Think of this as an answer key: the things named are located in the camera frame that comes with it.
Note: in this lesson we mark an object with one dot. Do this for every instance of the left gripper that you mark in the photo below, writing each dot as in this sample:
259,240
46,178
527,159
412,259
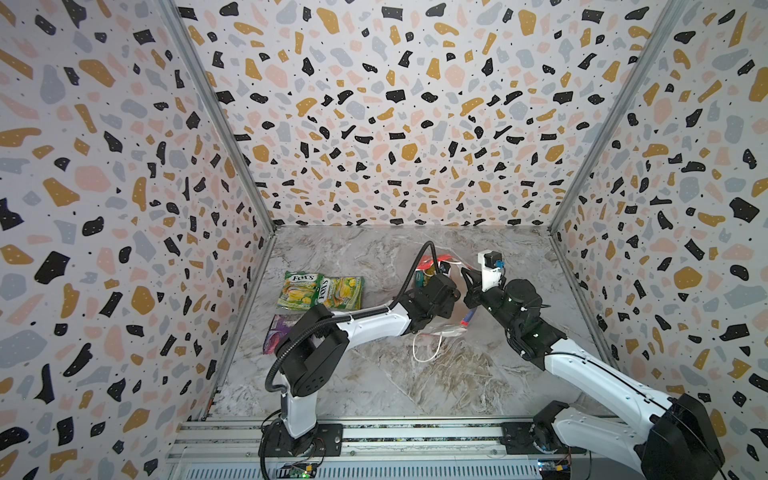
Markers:
446,306

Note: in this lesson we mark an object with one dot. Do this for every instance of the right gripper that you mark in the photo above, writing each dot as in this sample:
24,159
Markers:
480,297

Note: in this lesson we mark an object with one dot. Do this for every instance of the red paper bag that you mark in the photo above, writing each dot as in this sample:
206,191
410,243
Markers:
427,343

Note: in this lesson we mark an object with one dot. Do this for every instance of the yellow green Fox's candy bag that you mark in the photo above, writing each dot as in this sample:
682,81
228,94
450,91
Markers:
342,293

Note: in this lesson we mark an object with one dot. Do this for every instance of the green snack packet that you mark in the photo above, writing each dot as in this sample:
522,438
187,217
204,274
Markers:
300,290

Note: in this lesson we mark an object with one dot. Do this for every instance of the purple snack packet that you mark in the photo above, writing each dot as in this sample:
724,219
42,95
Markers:
280,326

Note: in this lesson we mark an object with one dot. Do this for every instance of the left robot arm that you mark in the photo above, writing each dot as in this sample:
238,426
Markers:
308,355

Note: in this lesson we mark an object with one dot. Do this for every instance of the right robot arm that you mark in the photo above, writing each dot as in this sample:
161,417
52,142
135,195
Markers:
658,436

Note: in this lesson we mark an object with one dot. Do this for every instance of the right circuit board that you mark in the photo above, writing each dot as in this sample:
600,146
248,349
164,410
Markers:
554,469

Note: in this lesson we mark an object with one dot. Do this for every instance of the circuit board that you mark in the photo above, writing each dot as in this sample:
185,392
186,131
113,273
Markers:
297,471
554,469

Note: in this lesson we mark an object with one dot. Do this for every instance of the left circuit board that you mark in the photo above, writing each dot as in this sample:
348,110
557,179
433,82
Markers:
297,471

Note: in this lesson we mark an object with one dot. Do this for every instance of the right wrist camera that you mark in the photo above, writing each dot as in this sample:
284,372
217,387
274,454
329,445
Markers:
492,269

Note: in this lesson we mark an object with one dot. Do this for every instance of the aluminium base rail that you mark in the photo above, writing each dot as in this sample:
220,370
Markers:
384,448

